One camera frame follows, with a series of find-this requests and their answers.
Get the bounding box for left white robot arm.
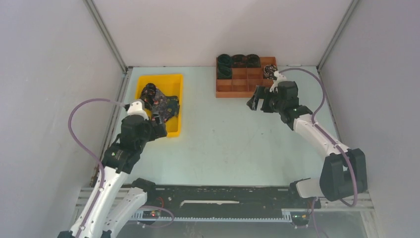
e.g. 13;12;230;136
58;115;167;238

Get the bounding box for yellow plastic bin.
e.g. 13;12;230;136
132;74;183;137

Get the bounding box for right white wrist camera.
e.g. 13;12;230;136
269;70;287;93

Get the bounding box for rolled dark gold-patterned tie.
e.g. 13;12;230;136
246;54;261;68

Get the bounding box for dark floral red-dotted tie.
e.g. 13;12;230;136
140;83;180;124

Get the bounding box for rolled dark red-patterned tie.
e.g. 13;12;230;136
231;54;247;68

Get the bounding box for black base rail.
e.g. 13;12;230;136
146;185;312;221

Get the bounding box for orange compartment tray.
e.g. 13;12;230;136
215;56;277;98

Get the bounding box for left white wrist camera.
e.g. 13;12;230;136
124;99;149;120

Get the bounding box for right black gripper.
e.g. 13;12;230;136
246;85;284;114

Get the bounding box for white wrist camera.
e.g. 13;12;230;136
269;70;287;93
124;99;149;120

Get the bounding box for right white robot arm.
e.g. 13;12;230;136
247;81;368;207

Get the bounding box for white-patterned tie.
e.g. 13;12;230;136
263;64;278;80

